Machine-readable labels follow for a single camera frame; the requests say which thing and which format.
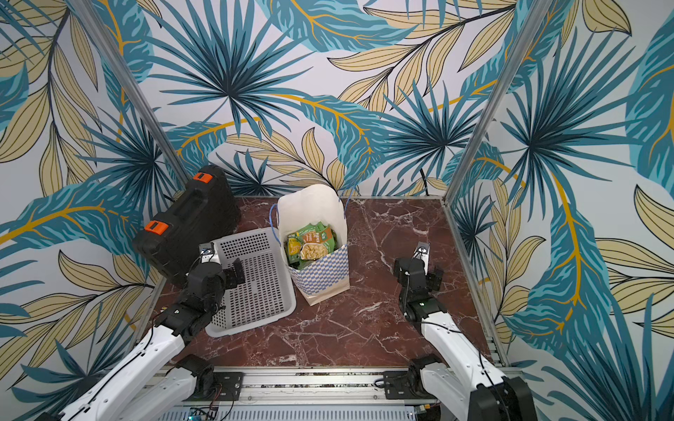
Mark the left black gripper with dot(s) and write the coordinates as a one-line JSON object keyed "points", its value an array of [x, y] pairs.
{"points": [[231, 276]]}

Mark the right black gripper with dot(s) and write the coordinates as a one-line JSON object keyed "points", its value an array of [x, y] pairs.
{"points": [[431, 278]]}

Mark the white plastic perforated basket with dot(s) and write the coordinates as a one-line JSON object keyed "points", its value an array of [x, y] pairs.
{"points": [[266, 296]]}

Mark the orange brown condiment packet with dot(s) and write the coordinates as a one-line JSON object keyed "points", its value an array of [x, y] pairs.
{"points": [[293, 247]]}

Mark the green packet yellow soup picture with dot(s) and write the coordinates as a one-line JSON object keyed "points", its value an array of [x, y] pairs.
{"points": [[313, 251]]}

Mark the blue checkered paper bag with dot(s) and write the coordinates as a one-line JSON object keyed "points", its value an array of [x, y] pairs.
{"points": [[329, 276]]}

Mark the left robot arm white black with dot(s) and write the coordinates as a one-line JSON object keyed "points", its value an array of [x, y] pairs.
{"points": [[117, 395]]}

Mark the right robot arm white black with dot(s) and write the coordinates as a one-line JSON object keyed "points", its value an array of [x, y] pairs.
{"points": [[461, 378]]}

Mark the black plastic tool case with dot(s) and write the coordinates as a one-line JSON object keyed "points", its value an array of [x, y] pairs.
{"points": [[207, 210]]}

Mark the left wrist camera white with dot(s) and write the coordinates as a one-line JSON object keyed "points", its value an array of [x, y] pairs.
{"points": [[209, 252]]}

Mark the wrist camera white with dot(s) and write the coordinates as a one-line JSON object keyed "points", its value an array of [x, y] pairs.
{"points": [[209, 252], [422, 252]]}

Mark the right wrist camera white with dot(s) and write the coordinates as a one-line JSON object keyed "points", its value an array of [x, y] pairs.
{"points": [[422, 252]]}

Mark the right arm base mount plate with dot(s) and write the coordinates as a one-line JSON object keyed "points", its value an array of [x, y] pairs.
{"points": [[407, 385]]}

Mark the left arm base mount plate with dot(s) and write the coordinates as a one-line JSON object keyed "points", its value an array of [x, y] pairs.
{"points": [[217, 387]]}

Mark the left aluminium corner post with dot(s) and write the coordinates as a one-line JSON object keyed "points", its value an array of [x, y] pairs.
{"points": [[100, 35]]}

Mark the aluminium corner post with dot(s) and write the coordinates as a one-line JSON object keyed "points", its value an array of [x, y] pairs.
{"points": [[100, 35], [511, 66]]}

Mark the aluminium front rail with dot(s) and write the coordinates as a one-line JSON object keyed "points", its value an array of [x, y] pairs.
{"points": [[323, 387]]}

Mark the electronics board with cables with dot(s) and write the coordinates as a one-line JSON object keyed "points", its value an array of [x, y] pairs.
{"points": [[209, 413]]}

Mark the right aluminium corner post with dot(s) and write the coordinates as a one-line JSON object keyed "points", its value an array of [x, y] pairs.
{"points": [[511, 66]]}

